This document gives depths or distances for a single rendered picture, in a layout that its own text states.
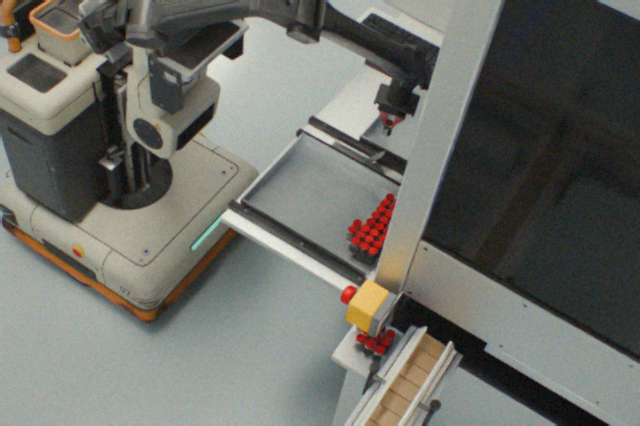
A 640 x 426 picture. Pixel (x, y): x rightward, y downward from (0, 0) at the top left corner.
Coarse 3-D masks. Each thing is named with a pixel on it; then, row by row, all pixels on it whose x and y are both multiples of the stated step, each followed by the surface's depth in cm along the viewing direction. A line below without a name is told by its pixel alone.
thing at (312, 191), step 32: (288, 160) 199; (320, 160) 200; (352, 160) 197; (256, 192) 192; (288, 192) 193; (320, 192) 194; (352, 192) 196; (384, 192) 197; (288, 224) 188; (320, 224) 189; (352, 224) 190; (352, 256) 184
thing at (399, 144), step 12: (420, 96) 218; (420, 108) 215; (408, 120) 212; (372, 132) 208; (396, 132) 209; (408, 132) 209; (372, 144) 202; (384, 144) 206; (396, 144) 206; (408, 144) 207; (396, 156) 200; (408, 156) 204
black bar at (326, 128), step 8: (312, 120) 206; (320, 120) 206; (320, 128) 206; (328, 128) 205; (336, 128) 205; (336, 136) 204; (344, 136) 204; (352, 144) 203; (360, 144) 203; (368, 152) 202; (376, 152) 202; (376, 160) 202; (384, 160) 200; (392, 160) 201; (392, 168) 201; (400, 168) 199
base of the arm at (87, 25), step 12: (108, 0) 177; (96, 12) 174; (108, 12) 172; (84, 24) 174; (96, 24) 174; (108, 24) 172; (96, 36) 175; (108, 36) 174; (120, 36) 173; (96, 48) 176; (108, 48) 178
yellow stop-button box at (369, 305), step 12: (360, 288) 162; (372, 288) 162; (360, 300) 160; (372, 300) 161; (384, 300) 161; (348, 312) 163; (360, 312) 160; (372, 312) 159; (384, 312) 159; (360, 324) 163; (372, 324) 160; (372, 336) 164
